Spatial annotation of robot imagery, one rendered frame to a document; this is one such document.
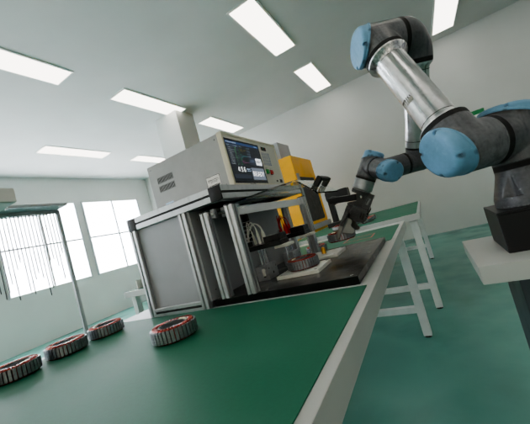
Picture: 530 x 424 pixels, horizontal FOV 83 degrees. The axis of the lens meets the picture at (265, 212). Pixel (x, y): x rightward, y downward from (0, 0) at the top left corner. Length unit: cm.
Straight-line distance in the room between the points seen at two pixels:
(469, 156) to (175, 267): 90
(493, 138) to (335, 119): 589
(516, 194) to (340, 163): 569
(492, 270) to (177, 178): 100
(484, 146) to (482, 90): 574
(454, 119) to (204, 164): 77
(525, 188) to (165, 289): 106
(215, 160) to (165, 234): 31
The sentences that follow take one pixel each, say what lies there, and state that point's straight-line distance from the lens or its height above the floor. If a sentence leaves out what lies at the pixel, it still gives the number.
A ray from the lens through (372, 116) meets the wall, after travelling 648.
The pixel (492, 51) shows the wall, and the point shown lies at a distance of 672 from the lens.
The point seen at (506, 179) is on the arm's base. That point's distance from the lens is 89.
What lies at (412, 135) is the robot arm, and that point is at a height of 111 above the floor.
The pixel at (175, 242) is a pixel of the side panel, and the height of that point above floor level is 99.
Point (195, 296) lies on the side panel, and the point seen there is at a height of 79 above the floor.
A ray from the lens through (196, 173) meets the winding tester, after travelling 115.
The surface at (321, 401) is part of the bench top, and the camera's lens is 40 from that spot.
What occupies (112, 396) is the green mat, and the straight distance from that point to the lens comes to 64.
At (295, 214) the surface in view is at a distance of 479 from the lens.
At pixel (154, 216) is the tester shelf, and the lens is 111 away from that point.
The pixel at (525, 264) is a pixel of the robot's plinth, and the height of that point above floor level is 74.
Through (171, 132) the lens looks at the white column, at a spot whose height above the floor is 297.
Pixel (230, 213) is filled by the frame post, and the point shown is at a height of 102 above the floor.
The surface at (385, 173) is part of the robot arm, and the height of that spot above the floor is 101.
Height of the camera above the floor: 95
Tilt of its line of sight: 3 degrees up
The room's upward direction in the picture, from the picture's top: 16 degrees counter-clockwise
